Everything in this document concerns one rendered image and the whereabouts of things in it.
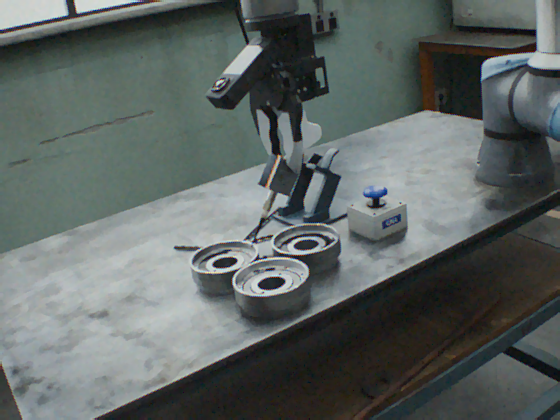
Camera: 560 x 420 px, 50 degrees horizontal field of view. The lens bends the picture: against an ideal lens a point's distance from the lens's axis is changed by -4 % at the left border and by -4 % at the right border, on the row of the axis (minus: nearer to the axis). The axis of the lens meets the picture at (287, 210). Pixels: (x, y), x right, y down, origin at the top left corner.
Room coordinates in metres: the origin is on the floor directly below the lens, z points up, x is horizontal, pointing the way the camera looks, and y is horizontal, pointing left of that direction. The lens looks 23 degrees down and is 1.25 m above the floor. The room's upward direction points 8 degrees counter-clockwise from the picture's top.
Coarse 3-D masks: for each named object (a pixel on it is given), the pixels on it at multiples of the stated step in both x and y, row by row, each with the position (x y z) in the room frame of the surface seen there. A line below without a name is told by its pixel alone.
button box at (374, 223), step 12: (360, 204) 0.94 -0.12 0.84; (372, 204) 0.93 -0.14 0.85; (384, 204) 0.92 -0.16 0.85; (396, 204) 0.92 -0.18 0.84; (348, 216) 0.95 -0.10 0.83; (360, 216) 0.92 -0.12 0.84; (372, 216) 0.89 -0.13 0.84; (384, 216) 0.90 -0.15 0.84; (396, 216) 0.91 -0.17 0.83; (360, 228) 0.92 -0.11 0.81; (372, 228) 0.89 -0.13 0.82; (384, 228) 0.90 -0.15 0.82; (396, 228) 0.91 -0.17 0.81; (372, 240) 0.89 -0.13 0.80
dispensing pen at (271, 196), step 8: (272, 160) 0.82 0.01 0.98; (264, 168) 0.82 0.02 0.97; (272, 168) 0.81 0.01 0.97; (264, 176) 0.82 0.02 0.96; (264, 184) 0.81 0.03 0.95; (272, 192) 0.81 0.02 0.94; (272, 200) 0.81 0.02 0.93; (264, 208) 0.81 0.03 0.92; (264, 216) 0.80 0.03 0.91; (256, 232) 0.80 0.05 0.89
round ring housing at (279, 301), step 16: (240, 272) 0.78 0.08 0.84; (304, 272) 0.77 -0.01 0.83; (240, 288) 0.75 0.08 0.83; (256, 288) 0.74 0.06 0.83; (272, 288) 0.77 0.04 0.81; (288, 288) 0.73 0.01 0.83; (304, 288) 0.72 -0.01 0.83; (240, 304) 0.73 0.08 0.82; (256, 304) 0.71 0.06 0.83; (272, 304) 0.70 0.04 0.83; (288, 304) 0.70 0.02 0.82; (304, 304) 0.73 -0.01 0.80
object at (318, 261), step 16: (304, 224) 0.91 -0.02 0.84; (320, 224) 0.90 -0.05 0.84; (272, 240) 0.86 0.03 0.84; (304, 240) 0.88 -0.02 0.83; (320, 240) 0.86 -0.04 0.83; (336, 240) 0.83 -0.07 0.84; (288, 256) 0.81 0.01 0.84; (304, 256) 0.80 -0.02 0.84; (320, 256) 0.81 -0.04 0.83; (336, 256) 0.82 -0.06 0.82; (320, 272) 0.81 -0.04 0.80
